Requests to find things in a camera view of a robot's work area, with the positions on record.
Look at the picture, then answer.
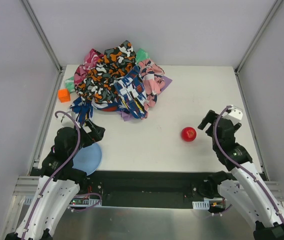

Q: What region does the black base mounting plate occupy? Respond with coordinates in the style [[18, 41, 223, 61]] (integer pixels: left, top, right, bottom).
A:
[[79, 170, 213, 209]]

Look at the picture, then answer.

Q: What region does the aluminium frame post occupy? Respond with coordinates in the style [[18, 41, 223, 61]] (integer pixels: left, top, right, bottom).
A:
[[234, 0, 284, 76], [19, 0, 63, 73]]

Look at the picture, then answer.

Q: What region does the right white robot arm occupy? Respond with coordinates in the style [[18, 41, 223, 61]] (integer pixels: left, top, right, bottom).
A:
[[197, 105, 284, 240]]

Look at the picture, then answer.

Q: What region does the green patterned cloth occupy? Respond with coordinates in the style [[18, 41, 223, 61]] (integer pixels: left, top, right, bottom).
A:
[[63, 48, 150, 94]]

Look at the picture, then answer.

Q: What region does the right aluminium frame post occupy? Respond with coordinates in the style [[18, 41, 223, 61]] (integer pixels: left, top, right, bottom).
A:
[[234, 0, 284, 76]]

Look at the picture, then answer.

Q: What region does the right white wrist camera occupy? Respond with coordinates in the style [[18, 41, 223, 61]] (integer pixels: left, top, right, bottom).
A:
[[224, 105, 243, 125]]

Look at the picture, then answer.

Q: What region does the orange cube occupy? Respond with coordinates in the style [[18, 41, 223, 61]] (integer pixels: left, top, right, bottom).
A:
[[57, 88, 71, 103]]

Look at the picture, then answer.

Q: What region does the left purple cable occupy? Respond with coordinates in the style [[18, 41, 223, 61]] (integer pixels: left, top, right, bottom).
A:
[[19, 110, 103, 235]]

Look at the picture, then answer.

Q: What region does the orange black camouflage cloth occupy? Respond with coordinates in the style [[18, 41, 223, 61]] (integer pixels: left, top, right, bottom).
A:
[[74, 40, 136, 104]]

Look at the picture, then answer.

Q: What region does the purple cloth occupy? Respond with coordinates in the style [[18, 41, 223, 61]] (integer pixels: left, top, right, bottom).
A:
[[116, 76, 173, 122]]

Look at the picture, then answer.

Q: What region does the pink camouflage cloth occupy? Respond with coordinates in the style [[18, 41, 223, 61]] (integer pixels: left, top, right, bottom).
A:
[[73, 48, 103, 88]]

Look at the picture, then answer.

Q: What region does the light pink patterned cloth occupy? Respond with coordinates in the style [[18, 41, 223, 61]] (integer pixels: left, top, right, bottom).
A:
[[138, 58, 165, 111]]

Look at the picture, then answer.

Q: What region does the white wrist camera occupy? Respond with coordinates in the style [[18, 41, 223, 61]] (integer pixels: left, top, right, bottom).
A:
[[59, 115, 75, 128], [224, 105, 243, 125]]

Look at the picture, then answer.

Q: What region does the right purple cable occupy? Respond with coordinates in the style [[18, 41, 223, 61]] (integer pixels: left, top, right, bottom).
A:
[[206, 105, 284, 240]]

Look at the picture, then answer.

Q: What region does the blue plastic plate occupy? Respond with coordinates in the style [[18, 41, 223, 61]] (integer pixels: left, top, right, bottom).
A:
[[72, 143, 102, 176]]

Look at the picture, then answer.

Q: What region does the blue white patterned cloth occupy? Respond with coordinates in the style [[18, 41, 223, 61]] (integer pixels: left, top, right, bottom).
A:
[[69, 65, 148, 125]]

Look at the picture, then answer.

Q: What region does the left aluminium frame post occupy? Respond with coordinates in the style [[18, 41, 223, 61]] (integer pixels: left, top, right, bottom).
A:
[[19, 0, 63, 73]]

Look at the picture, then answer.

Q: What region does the purple cable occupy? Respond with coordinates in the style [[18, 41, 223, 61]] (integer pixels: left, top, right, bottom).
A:
[[19, 110, 103, 235], [206, 105, 284, 240]]

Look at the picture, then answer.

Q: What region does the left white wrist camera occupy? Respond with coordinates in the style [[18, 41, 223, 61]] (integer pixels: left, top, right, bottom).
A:
[[59, 115, 75, 128]]

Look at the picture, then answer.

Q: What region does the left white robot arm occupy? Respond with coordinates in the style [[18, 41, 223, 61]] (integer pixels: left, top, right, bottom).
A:
[[5, 120, 105, 240]]

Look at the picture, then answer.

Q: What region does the red apple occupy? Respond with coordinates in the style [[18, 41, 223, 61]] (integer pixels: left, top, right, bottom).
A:
[[180, 127, 197, 142]]

